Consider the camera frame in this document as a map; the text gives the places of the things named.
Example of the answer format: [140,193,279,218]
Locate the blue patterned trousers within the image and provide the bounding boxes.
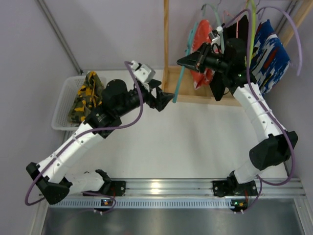
[250,20,291,94]

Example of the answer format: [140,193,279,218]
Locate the aluminium mounting rail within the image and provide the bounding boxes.
[38,178,306,198]

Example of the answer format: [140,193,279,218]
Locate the black trousers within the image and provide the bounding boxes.
[209,14,250,101]

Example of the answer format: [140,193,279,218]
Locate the teal plastic hanger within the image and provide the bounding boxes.
[172,21,199,104]

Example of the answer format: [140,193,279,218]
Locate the lime green hanger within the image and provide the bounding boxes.
[246,0,257,65]

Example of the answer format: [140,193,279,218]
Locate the mint green hanger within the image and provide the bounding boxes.
[201,1,225,53]

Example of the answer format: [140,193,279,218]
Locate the wooden clothes rack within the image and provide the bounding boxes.
[161,0,313,106]

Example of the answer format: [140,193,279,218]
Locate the white plastic basket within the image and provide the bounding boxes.
[50,75,110,131]

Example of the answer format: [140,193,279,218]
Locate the red white trousers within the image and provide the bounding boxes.
[190,20,214,90]

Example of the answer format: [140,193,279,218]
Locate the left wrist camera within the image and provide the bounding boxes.
[131,60,156,85]

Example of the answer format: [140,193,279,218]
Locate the pink hanger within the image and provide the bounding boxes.
[223,14,249,42]

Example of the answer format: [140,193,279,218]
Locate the grey slotted cable duct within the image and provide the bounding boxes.
[50,197,235,209]

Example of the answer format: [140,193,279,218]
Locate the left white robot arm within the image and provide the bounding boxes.
[26,79,174,205]

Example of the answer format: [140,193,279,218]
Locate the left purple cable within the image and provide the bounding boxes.
[24,61,145,216]

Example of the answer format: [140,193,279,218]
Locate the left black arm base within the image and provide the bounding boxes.
[83,180,126,197]

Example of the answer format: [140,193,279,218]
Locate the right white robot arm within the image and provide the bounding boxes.
[177,38,298,197]

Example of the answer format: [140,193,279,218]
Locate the camouflage trousers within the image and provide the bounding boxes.
[67,71,104,123]

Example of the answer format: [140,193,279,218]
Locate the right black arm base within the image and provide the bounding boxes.
[212,180,258,197]

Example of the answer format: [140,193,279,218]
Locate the background purple cable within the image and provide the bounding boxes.
[256,6,304,76]

